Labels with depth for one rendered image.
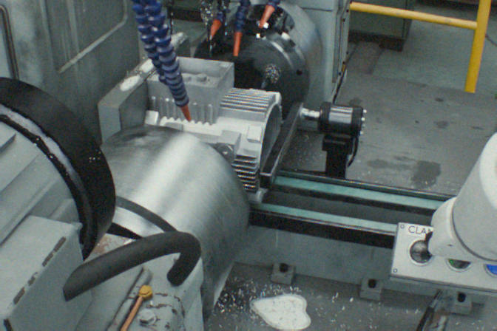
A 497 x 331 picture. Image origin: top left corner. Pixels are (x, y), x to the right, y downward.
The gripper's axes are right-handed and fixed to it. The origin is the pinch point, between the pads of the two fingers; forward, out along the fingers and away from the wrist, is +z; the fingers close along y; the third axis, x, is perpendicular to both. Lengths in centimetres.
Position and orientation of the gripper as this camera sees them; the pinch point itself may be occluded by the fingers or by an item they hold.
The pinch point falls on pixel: (462, 253)
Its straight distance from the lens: 74.7
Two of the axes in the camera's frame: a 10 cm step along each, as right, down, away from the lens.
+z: 1.7, 3.6, 9.2
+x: -2.2, 9.2, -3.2
